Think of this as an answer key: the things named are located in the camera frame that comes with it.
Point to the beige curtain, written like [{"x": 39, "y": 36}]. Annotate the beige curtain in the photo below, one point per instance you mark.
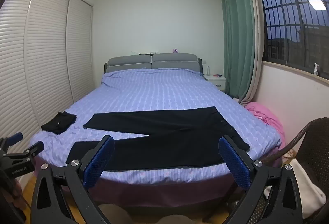
[{"x": 258, "y": 47}]

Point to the flat black item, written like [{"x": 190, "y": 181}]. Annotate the flat black item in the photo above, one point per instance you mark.
[{"x": 144, "y": 54}]

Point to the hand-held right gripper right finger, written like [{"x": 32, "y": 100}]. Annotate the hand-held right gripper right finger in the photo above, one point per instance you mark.
[{"x": 234, "y": 162}]

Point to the small purple toy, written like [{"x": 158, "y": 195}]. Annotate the small purple toy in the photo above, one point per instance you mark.
[{"x": 175, "y": 50}]

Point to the barred window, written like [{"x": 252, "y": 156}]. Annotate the barred window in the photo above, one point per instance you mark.
[{"x": 290, "y": 34}]

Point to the black pants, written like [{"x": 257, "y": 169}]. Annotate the black pants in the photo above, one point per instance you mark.
[{"x": 180, "y": 136}]

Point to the brown wicker chair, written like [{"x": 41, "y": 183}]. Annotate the brown wicker chair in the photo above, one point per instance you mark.
[{"x": 314, "y": 152}]

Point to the pink blanket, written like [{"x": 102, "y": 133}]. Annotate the pink blanket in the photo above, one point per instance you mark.
[{"x": 267, "y": 116}]

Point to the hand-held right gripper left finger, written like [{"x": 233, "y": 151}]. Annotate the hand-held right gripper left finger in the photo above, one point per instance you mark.
[{"x": 99, "y": 159}]

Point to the small bottle on windowsill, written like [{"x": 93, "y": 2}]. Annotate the small bottle on windowsill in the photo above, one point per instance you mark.
[{"x": 316, "y": 70}]

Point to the clear plastic bottle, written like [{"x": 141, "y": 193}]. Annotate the clear plastic bottle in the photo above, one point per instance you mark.
[{"x": 208, "y": 71}]

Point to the white louvered wardrobe door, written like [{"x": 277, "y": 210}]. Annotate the white louvered wardrobe door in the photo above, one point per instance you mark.
[
  {"x": 81, "y": 54},
  {"x": 12, "y": 72},
  {"x": 48, "y": 59}
]

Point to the green curtain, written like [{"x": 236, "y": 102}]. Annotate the green curtain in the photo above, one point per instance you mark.
[{"x": 236, "y": 39}]

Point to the person's left hand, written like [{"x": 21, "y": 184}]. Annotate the person's left hand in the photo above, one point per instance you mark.
[{"x": 18, "y": 194}]

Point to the white nightstand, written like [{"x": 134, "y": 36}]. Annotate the white nightstand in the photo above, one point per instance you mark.
[{"x": 217, "y": 82}]

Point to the folded black garment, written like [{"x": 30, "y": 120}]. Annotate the folded black garment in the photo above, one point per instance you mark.
[{"x": 59, "y": 122}]

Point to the grey padded headboard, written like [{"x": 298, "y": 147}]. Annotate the grey padded headboard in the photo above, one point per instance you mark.
[{"x": 169, "y": 59}]

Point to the bed with purple floral sheet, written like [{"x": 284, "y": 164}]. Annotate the bed with purple floral sheet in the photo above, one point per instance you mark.
[{"x": 154, "y": 90}]

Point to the white cloth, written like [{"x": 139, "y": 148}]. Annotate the white cloth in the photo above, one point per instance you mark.
[{"x": 305, "y": 188}]

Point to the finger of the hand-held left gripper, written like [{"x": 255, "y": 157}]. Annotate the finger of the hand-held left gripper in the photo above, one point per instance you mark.
[
  {"x": 14, "y": 137},
  {"x": 33, "y": 149}
]

